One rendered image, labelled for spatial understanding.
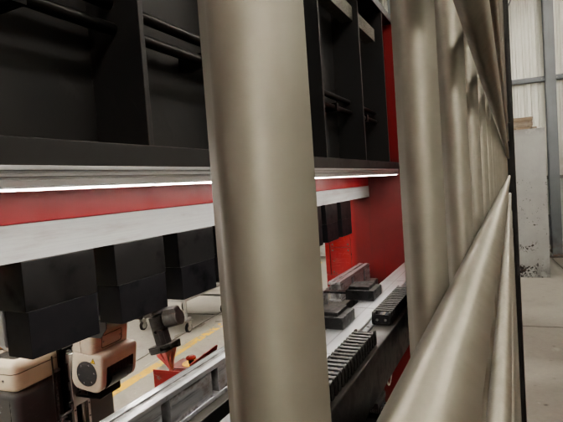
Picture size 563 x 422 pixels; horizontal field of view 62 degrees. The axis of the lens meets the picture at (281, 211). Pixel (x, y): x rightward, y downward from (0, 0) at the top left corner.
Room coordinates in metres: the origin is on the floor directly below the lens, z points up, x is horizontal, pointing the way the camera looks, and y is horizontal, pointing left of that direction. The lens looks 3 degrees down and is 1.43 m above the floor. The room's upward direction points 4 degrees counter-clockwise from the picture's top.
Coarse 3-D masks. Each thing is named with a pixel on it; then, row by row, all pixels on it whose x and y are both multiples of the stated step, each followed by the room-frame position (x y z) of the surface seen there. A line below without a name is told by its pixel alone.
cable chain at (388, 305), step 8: (400, 288) 1.66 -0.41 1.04; (392, 296) 1.56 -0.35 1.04; (400, 296) 1.54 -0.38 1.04; (384, 304) 1.46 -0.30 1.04; (392, 304) 1.45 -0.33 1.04; (400, 304) 1.49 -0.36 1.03; (376, 312) 1.40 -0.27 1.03; (384, 312) 1.40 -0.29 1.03; (392, 312) 1.38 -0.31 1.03; (400, 312) 1.48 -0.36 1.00; (376, 320) 1.38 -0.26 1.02; (384, 320) 1.37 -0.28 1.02; (392, 320) 1.38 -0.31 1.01
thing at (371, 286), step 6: (354, 282) 1.83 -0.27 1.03; (360, 282) 1.82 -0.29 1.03; (366, 282) 1.81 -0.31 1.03; (372, 282) 1.80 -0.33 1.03; (348, 288) 1.79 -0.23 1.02; (354, 288) 1.76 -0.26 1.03; (360, 288) 1.75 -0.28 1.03; (366, 288) 1.74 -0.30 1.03; (372, 288) 1.76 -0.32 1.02; (378, 288) 1.77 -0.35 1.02; (348, 294) 1.76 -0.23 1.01; (354, 294) 1.74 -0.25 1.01; (360, 294) 1.73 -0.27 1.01; (366, 294) 1.72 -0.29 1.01; (372, 294) 1.71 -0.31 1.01; (378, 294) 1.77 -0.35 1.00; (354, 300) 1.75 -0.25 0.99; (360, 300) 1.73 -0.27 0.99; (366, 300) 1.72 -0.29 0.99; (372, 300) 1.71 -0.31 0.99
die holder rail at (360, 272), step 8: (360, 264) 2.59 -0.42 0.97; (368, 264) 2.58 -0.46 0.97; (344, 272) 2.38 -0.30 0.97; (352, 272) 2.37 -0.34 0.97; (360, 272) 2.46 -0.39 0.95; (368, 272) 2.58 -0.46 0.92; (336, 280) 2.20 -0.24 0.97; (344, 280) 2.22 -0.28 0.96; (352, 280) 2.35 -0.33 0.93; (360, 280) 2.45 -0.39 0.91; (368, 280) 2.57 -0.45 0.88; (336, 288) 2.18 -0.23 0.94; (344, 288) 2.22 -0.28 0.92; (336, 296) 2.18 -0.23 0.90; (344, 296) 2.21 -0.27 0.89
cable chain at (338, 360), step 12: (360, 336) 1.17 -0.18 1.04; (372, 336) 1.18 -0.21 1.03; (336, 348) 1.09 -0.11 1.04; (348, 348) 1.10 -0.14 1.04; (360, 348) 1.09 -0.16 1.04; (336, 360) 1.02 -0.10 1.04; (348, 360) 1.02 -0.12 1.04; (360, 360) 1.08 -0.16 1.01; (336, 372) 0.99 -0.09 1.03; (348, 372) 1.00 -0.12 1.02; (336, 384) 0.93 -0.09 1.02
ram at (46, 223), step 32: (32, 192) 0.79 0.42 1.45; (64, 192) 0.85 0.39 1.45; (96, 192) 0.91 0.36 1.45; (128, 192) 0.99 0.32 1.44; (160, 192) 1.08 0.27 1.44; (192, 192) 1.18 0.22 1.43; (320, 192) 1.97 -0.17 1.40; (352, 192) 2.37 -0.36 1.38; (0, 224) 0.74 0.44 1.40; (32, 224) 0.79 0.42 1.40; (64, 224) 0.84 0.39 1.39; (96, 224) 0.91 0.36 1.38; (128, 224) 0.98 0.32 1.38; (160, 224) 1.07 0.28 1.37; (192, 224) 1.18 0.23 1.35; (0, 256) 0.73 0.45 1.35; (32, 256) 0.78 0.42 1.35
